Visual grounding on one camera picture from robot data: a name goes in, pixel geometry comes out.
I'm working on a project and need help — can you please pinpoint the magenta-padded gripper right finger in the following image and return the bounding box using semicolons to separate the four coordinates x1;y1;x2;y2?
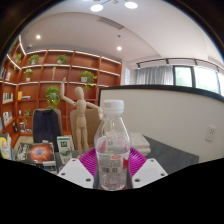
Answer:
125;147;169;189

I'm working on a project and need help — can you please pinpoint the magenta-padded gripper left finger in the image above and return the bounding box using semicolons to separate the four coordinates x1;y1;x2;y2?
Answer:
56;147;99;189

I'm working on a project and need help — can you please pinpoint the clear plastic water bottle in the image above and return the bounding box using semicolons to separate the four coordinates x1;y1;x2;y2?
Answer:
93;99;131;192

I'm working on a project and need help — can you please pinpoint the stack of white boxes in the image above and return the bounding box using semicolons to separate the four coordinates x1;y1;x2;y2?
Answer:
129;132;152;157

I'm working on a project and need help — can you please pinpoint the tan chair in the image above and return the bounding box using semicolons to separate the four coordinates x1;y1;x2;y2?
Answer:
69;108;103;151

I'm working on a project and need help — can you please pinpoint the chair with dark jacket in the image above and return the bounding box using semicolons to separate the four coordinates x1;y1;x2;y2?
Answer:
32;108;63;144

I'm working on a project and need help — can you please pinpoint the wooden artist mannequin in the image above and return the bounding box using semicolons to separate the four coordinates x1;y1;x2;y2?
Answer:
59;77;104;156

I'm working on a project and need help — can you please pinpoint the grey curtain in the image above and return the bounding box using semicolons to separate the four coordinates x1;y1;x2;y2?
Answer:
134;65;175;86

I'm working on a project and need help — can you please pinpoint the wooden shelf unit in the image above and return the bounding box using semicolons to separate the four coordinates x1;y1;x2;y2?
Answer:
0;34;123;148

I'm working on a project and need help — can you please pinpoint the window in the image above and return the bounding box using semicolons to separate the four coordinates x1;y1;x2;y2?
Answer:
173;64;224;98

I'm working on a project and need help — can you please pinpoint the ceiling air vent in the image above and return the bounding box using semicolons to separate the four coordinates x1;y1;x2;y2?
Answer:
97;16;125;30

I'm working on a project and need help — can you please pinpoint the group of ceiling lights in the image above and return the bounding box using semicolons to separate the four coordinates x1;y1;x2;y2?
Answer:
34;0;139;52

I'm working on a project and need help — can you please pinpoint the white wall socket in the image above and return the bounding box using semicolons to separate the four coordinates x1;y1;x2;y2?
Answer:
205;125;218;143

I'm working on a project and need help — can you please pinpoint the black track light rail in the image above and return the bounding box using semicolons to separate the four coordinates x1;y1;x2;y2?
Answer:
136;57;224;73

